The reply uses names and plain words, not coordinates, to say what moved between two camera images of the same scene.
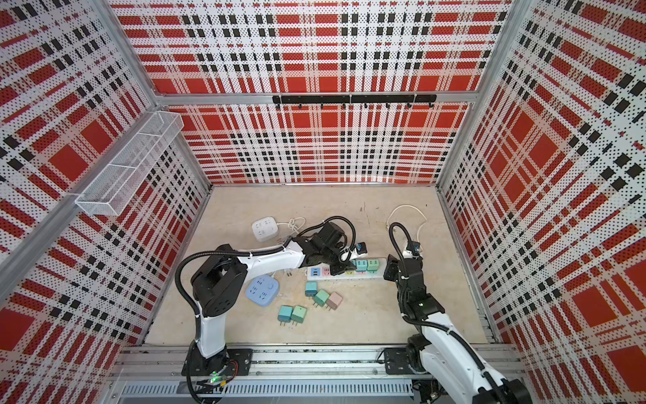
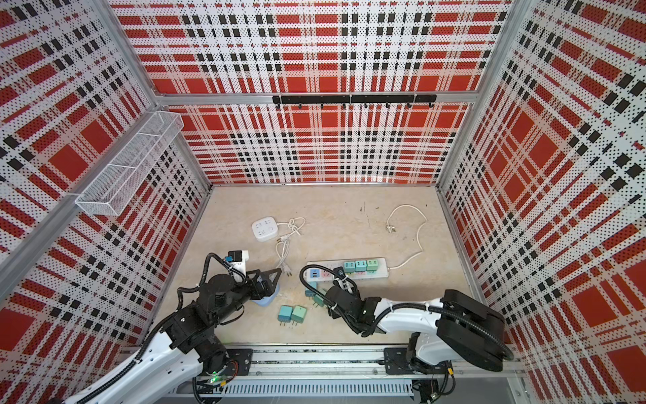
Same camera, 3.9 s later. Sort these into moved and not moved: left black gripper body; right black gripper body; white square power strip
Moved: left black gripper body; right black gripper body
Not moved: white square power strip
